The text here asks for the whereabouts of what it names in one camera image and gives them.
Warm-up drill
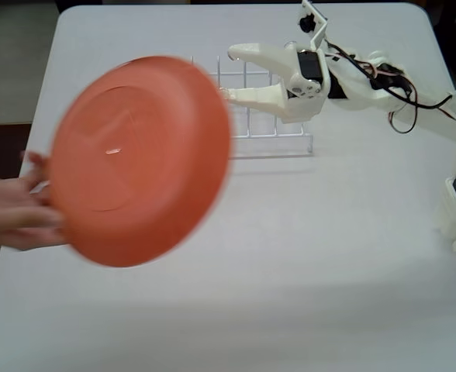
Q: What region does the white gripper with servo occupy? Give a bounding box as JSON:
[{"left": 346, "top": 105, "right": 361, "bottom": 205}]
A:
[{"left": 219, "top": 42, "right": 333, "bottom": 125}]

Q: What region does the orange plate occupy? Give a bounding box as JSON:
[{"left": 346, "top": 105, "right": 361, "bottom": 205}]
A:
[{"left": 49, "top": 55, "right": 233, "bottom": 269}]

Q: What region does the person's hand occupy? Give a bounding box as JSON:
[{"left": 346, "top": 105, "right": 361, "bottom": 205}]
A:
[{"left": 0, "top": 150, "right": 69, "bottom": 253}]

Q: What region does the white wire dish rack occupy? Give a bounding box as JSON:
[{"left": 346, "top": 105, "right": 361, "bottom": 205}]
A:
[{"left": 191, "top": 53, "right": 314, "bottom": 160}]

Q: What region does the wrist camera on white bracket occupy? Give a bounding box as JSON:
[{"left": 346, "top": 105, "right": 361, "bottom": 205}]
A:
[{"left": 298, "top": 0, "right": 329, "bottom": 50}]

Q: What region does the black and red arm cable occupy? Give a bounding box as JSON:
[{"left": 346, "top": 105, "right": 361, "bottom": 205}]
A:
[{"left": 323, "top": 36, "right": 456, "bottom": 135}]

